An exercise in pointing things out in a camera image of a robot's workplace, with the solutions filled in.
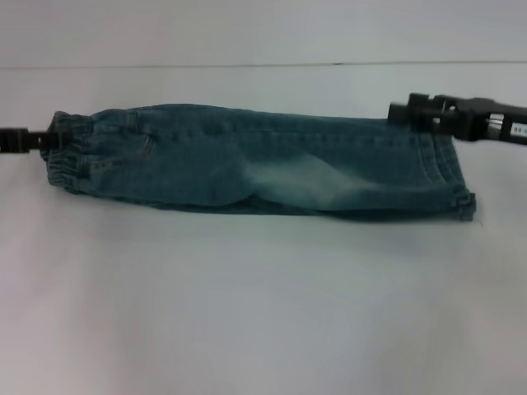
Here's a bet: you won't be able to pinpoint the blue denim shorts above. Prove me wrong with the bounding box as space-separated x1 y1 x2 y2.
45 102 478 223

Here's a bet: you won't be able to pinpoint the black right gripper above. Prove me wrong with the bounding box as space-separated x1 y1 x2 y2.
387 93 527 146

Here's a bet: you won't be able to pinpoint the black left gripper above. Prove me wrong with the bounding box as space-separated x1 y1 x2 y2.
0 127 70 155

